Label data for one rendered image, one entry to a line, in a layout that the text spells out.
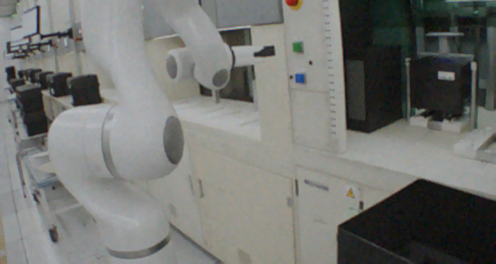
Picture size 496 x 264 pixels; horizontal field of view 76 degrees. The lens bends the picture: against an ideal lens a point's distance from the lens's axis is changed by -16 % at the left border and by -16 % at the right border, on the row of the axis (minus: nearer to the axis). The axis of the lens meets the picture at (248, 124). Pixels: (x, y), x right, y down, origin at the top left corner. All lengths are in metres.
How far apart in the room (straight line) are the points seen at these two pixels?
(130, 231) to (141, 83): 0.23
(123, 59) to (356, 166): 0.79
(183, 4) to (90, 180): 0.44
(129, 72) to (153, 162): 0.13
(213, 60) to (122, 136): 0.38
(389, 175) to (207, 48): 0.60
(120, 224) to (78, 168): 0.11
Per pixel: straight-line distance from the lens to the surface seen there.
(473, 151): 1.16
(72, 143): 0.57
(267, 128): 1.37
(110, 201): 0.61
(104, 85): 3.88
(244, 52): 0.98
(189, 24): 0.84
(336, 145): 1.17
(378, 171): 1.09
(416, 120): 1.46
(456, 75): 1.36
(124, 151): 0.52
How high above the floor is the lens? 1.27
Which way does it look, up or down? 14 degrees down
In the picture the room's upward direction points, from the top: 6 degrees counter-clockwise
